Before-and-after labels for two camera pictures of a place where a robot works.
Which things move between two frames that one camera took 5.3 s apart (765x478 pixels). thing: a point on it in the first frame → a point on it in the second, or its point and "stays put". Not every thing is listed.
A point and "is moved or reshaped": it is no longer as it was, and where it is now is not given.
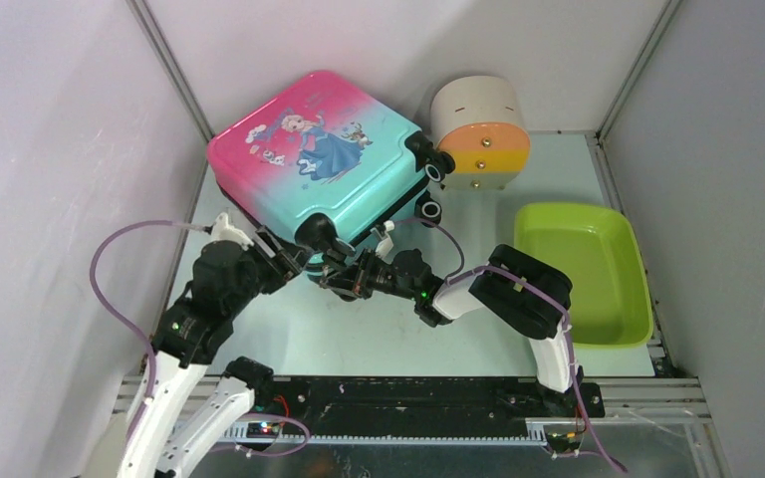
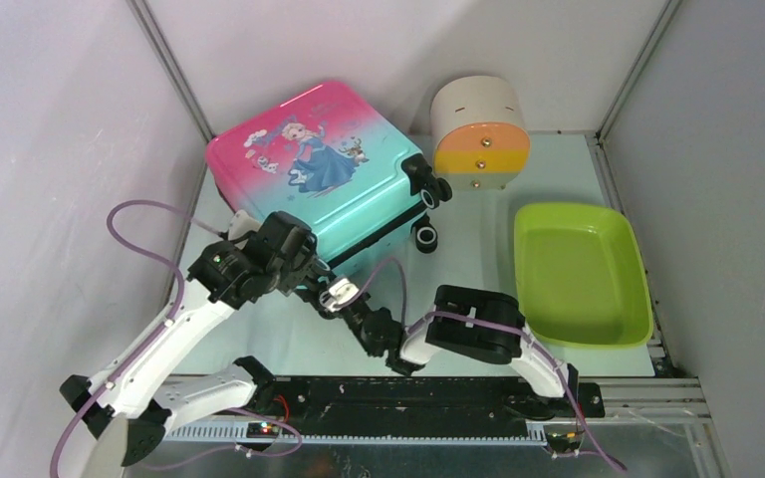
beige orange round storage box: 478,119 stays put
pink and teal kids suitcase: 320,147 is moved or reshaped
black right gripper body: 374,275 → 353,315
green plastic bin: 597,248 stays put
